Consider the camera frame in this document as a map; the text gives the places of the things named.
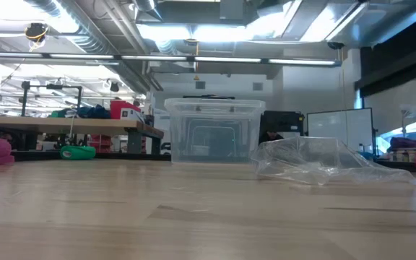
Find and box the clear plastic bag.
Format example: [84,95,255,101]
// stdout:
[250,135,416,186]

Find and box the teal bandage roll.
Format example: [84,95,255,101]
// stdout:
[59,144,98,161]

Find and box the clear plastic storage box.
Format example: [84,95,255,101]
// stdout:
[163,97,267,165]

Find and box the black shelf unit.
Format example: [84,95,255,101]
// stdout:
[258,110,306,145]

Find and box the white cardboard box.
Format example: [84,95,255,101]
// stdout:
[119,108,147,124]

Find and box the black overhead light bar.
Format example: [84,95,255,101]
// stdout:
[0,50,343,69]

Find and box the red storage bin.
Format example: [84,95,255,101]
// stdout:
[109,100,142,121]

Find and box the blue bag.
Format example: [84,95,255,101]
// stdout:
[75,104,112,120]

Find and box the whiteboard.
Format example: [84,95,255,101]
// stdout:
[305,107,376,150]

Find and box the black pipe stand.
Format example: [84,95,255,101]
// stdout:
[19,80,84,117]

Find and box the wooden workbench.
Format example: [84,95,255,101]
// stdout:
[0,115,165,155]

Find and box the row of small jars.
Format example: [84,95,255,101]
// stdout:
[387,149,416,163]

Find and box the purple bag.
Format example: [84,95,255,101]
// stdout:
[387,136,416,151]

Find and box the black dome camera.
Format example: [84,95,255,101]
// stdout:
[326,40,346,51]

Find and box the black ceiling-mounted camera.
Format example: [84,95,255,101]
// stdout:
[24,22,49,43]

